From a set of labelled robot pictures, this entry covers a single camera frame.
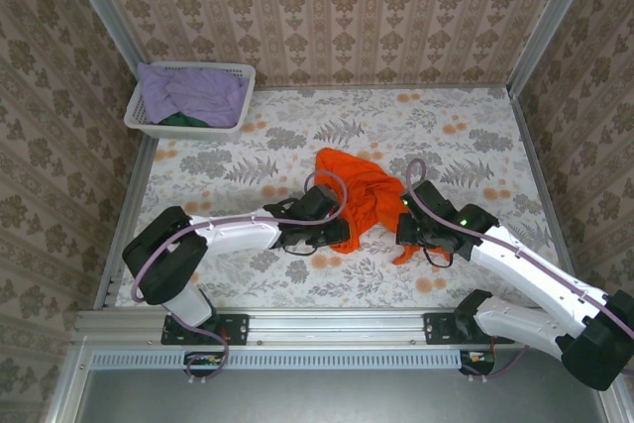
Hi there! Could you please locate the orange t-shirt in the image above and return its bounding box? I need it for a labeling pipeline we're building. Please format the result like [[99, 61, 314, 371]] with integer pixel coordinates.
[[314, 148, 453, 266]]

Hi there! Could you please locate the floral patterned tablecloth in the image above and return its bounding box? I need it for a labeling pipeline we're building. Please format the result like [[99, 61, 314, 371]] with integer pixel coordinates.
[[114, 87, 579, 309]]

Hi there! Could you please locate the white plastic laundry basket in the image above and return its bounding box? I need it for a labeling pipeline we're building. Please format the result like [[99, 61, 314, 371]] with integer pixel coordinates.
[[122, 60, 258, 143]]

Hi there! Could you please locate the green t-shirt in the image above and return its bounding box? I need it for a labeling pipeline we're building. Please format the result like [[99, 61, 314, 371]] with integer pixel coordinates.
[[157, 113, 212, 128]]

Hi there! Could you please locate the black connector box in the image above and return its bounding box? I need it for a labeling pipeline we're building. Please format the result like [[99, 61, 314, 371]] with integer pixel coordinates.
[[183, 351, 224, 377], [459, 349, 496, 375]]

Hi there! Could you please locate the purple t-shirt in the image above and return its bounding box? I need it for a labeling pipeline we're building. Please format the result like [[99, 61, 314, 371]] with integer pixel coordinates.
[[137, 62, 251, 128]]

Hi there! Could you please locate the grey metal sheet panel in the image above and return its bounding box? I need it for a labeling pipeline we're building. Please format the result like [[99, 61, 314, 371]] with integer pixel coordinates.
[[73, 368, 610, 423]]

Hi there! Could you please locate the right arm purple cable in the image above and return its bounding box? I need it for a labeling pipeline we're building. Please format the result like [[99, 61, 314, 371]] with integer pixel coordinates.
[[405, 158, 634, 385]]

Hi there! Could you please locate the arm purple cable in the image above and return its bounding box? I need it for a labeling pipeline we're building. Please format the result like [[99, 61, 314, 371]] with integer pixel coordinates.
[[405, 158, 634, 385], [129, 169, 348, 387]]

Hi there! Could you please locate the thin black camera cable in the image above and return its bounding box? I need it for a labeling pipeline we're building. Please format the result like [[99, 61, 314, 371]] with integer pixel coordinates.
[[423, 246, 452, 268], [285, 242, 319, 258]]

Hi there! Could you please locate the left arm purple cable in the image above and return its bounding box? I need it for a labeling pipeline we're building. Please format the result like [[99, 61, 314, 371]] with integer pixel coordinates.
[[129, 169, 348, 387]]

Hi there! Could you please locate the aluminium side rail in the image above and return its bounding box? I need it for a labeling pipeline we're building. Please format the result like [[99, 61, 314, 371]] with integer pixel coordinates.
[[92, 135, 159, 313], [508, 93, 576, 270]]

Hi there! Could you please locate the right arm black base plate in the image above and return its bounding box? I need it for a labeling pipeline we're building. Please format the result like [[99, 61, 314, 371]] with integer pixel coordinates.
[[423, 312, 516, 347]]

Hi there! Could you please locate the long aluminium frame rail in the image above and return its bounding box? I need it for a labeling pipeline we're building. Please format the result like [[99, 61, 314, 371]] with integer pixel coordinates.
[[73, 308, 615, 346]]

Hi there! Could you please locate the thin aluminium rail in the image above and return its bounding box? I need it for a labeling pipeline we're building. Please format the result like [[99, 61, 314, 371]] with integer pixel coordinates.
[[252, 81, 511, 93]]

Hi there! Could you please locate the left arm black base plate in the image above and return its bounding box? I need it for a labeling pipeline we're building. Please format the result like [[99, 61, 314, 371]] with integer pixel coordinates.
[[160, 312, 250, 347]]

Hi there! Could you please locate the slotted grey cable duct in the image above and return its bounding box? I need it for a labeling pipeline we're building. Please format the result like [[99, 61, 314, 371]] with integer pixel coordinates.
[[88, 349, 465, 370]]

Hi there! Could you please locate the aluminium corner post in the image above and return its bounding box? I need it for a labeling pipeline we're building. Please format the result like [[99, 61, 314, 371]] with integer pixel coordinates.
[[57, 0, 150, 72], [504, 0, 605, 97]]

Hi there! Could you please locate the aluminium frame leg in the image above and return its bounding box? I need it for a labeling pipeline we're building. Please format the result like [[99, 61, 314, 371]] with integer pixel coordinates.
[[598, 382, 634, 423], [42, 343, 93, 423]]

